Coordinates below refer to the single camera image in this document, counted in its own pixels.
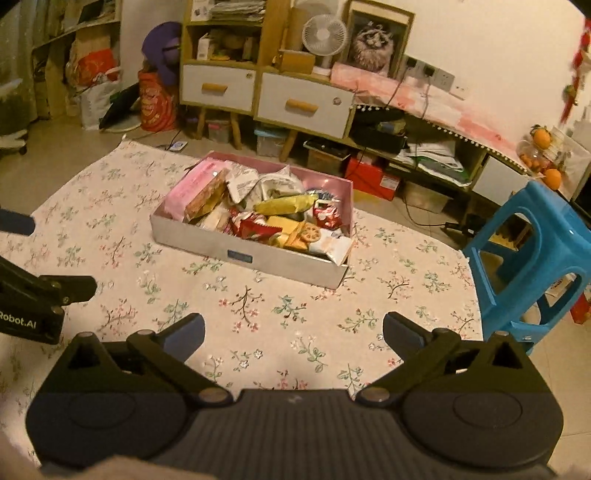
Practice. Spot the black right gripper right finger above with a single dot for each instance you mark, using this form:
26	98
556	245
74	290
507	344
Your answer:
424	354

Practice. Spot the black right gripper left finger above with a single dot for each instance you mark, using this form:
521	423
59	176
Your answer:
165	354

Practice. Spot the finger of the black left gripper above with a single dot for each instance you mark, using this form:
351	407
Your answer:
16	223
71	288

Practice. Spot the pink wafer packet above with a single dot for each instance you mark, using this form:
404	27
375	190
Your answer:
188	187

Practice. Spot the clear biscuit packet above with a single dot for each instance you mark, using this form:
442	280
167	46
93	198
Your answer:
217	220

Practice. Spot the red candy packet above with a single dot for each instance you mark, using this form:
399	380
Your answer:
327	214
248	225

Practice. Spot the yellow lotus chip packet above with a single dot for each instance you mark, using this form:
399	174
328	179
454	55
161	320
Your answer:
308	238

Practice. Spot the small silver blue packet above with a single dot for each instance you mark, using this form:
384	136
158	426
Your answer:
323	195

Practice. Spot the white red-label snack packet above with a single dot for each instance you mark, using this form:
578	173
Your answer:
240	181

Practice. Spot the yellow blue-label snack packet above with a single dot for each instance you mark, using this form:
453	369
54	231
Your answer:
288	205

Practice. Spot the white green snack packet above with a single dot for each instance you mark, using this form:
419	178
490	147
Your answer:
279	184

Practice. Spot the gold foil snack bar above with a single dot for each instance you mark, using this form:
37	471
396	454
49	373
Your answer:
207	198

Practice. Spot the floral tablecloth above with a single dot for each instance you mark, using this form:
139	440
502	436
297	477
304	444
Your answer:
262	330

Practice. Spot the white shopping bag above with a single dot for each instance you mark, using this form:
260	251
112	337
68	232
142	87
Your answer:
95	101

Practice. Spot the blue plastic stool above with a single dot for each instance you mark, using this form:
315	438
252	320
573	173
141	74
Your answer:
527	291

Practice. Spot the red box under sideboard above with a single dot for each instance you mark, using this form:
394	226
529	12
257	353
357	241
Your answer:
371	179

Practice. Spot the red cartoon bag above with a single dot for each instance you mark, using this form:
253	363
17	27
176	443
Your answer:
158	103

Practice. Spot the orange fruit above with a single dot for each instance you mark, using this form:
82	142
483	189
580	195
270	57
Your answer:
552	178

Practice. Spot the black bag in sideboard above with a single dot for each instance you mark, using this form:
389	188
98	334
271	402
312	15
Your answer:
383	129

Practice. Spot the purple hat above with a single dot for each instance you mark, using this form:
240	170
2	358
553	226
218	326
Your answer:
161	49

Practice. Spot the long low wooden sideboard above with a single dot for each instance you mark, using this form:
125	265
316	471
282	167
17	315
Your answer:
448	163

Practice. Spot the pink checkered cloth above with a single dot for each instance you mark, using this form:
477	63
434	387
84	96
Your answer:
425	102

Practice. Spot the wooden shelf cabinet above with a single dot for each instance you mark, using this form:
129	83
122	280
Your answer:
221	63

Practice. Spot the framed cat picture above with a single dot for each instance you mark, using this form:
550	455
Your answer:
377	37

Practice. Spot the stack of papers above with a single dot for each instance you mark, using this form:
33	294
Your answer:
238	11

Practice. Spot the small white desk fan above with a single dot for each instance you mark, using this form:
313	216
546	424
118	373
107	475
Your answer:
324	36

